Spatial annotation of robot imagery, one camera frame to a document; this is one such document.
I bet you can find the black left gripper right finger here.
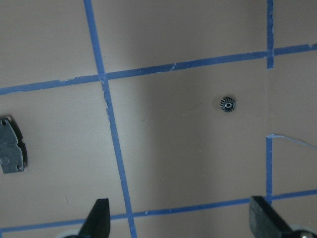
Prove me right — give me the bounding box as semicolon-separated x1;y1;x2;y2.
249;196;293;238

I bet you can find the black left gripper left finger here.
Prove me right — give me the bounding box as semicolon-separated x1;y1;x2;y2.
78;198;110;238

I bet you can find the small black bearing gear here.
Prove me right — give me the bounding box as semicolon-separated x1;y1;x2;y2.
219;97;236;113

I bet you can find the black brake pad plate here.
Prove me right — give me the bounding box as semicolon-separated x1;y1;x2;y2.
0;116;28;174

